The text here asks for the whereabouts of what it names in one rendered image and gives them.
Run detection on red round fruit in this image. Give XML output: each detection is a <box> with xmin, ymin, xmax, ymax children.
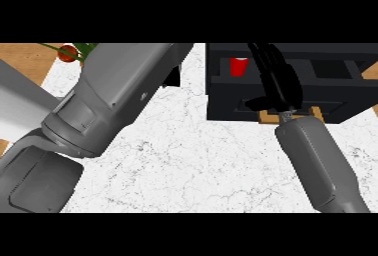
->
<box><xmin>55</xmin><ymin>44</ymin><xmax>81</xmax><ymax>64</ymax></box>

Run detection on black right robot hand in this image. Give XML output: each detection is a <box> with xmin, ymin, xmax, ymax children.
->
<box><xmin>243</xmin><ymin>42</ymin><xmax>304</xmax><ymax>114</ymax></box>

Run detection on pale wooden drawer box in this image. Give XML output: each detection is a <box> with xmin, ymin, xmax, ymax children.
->
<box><xmin>258</xmin><ymin>106</ymin><xmax>326</xmax><ymax>125</ymax></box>

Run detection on black drawer cabinet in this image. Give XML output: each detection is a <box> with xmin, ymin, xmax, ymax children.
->
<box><xmin>203</xmin><ymin>42</ymin><xmax>378</xmax><ymax>125</ymax></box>

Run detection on green plant leaves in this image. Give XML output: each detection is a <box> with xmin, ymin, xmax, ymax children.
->
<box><xmin>38</xmin><ymin>42</ymin><xmax>100</xmax><ymax>66</ymax></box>

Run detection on red can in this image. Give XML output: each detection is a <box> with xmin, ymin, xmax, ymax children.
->
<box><xmin>228</xmin><ymin>57</ymin><xmax>250</xmax><ymax>78</ymax></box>

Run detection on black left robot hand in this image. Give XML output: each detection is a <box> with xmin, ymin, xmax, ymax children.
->
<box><xmin>160</xmin><ymin>64</ymin><xmax>182</xmax><ymax>89</ymax></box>

